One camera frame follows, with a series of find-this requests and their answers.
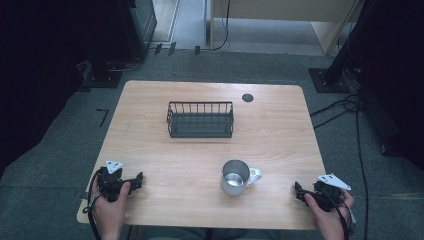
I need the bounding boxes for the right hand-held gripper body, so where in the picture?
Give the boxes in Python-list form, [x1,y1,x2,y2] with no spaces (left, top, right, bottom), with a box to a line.
[304,172,352,213]

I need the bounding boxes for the black cabinet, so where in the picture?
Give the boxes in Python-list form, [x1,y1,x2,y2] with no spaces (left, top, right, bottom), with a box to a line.
[117,0,158,62]

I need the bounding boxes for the dark curtain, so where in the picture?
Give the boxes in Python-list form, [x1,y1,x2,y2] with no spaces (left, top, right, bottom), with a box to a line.
[0,0,134,178]
[353,0,424,172]

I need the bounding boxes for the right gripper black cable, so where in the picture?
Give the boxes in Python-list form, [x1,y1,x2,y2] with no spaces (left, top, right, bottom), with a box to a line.
[328,191,357,240]

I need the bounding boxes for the person's right hand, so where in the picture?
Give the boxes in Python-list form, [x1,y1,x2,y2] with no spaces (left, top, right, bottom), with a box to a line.
[303,193,355,231]

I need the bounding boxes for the black floor cable bundle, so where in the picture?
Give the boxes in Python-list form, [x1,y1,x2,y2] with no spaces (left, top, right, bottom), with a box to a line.
[309,94,364,130]

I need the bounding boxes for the light wooden desk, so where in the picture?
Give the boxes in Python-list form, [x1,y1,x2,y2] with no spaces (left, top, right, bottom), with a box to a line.
[207,0,365,56]

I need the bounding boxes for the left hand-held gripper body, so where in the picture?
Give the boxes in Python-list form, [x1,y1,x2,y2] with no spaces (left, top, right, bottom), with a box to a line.
[96,160,136,203]

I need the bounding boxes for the black wire basket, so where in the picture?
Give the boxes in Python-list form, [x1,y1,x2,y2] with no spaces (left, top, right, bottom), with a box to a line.
[166,100,235,139]

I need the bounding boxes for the metal cup with white handle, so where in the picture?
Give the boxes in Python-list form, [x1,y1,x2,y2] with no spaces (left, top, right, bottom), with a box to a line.
[220,159,263,197]

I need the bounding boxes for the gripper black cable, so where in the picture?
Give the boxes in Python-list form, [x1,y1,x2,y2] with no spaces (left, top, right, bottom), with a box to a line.
[328,191,357,240]
[83,167,105,240]

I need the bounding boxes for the person's left hand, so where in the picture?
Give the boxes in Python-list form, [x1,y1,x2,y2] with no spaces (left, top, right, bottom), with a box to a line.
[91,182,132,231]

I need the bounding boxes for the long black floor cable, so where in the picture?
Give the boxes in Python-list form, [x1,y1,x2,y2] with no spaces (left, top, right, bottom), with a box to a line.
[354,105,370,240]

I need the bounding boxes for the black metal stand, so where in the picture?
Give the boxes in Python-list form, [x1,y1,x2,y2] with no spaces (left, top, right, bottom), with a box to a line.
[77,59,125,93]
[307,0,372,94]

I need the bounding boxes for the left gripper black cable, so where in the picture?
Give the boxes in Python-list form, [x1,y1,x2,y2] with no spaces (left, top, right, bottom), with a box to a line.
[83,167,105,240]

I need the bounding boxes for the black hanging cable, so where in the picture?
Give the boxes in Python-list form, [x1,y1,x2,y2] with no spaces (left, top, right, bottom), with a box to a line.
[211,0,232,52]

